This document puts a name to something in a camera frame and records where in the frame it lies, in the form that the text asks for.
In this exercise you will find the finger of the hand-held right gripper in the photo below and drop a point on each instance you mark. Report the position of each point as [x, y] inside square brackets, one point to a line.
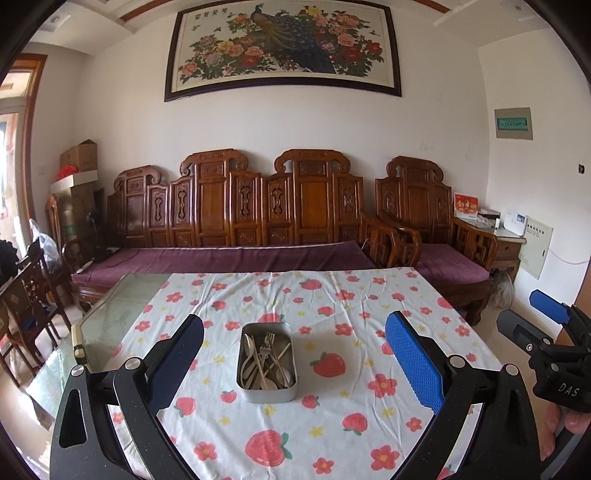
[549, 307]
[521, 330]

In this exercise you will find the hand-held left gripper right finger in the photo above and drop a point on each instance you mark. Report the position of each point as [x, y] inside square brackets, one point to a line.
[413, 364]

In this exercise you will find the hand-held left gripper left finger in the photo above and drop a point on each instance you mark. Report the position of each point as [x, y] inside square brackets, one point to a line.
[182, 360]

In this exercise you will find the rectangular metal tin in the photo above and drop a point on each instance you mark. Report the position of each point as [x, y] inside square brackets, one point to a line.
[268, 396]

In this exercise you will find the light wooden chopstick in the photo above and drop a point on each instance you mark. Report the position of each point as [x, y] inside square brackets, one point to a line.
[282, 351]

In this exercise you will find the stainless steel spoon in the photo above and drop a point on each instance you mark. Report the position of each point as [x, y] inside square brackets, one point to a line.
[286, 376]

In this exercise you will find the person's right hand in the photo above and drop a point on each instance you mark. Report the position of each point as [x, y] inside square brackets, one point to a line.
[579, 420]

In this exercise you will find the grey fluffy duster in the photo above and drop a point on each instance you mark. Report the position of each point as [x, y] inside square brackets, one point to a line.
[502, 290]

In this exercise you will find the wooden side table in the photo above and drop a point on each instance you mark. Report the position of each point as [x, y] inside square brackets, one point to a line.
[505, 251]

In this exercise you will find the white tabletop device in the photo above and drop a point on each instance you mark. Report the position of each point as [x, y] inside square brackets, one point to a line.
[516, 224]

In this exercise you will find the purple armchair cushion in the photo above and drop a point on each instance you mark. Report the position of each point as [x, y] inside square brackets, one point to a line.
[448, 261]

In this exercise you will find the floral strawberry tablecloth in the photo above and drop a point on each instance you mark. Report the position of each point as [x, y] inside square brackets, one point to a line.
[323, 415]

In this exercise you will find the table corner protector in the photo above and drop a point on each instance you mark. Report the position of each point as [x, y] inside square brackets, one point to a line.
[79, 344]

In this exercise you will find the grey tissue box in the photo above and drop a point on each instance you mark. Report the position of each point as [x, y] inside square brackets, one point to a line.
[488, 213]

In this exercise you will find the red greeting card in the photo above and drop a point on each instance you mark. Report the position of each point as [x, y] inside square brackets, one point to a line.
[465, 205]

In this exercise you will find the carved wooden sofa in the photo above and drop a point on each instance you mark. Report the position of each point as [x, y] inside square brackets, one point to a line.
[214, 203]

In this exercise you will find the carved wooden armchair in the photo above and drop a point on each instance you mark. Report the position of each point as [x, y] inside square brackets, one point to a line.
[418, 198]

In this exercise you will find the wooden dining chair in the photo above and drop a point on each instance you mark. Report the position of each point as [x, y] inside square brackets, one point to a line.
[27, 295]

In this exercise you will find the clear plastic bag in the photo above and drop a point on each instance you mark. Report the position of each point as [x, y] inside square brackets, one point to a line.
[46, 244]

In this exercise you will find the black bag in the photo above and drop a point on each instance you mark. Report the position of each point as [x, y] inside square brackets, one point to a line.
[7, 261]

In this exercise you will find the white flat box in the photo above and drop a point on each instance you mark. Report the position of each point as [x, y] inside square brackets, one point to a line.
[78, 181]

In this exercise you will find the red artificial flowers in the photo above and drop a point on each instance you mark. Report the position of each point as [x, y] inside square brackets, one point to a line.
[66, 173]

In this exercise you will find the brown cardboard box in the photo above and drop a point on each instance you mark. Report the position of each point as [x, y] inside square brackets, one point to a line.
[78, 154]

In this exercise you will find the wooden framed glass door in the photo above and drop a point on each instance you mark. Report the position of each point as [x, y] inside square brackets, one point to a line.
[27, 138]

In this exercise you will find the framed peacock flower painting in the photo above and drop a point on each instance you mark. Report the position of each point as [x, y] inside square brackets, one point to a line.
[277, 46]

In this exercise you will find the recessed ceiling light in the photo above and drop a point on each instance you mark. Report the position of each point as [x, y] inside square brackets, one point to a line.
[67, 19]

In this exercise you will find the white wall panel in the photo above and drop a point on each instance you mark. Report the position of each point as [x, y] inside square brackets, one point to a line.
[535, 247]

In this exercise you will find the grey electrical wall box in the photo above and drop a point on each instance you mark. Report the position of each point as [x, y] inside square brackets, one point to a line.
[512, 123]

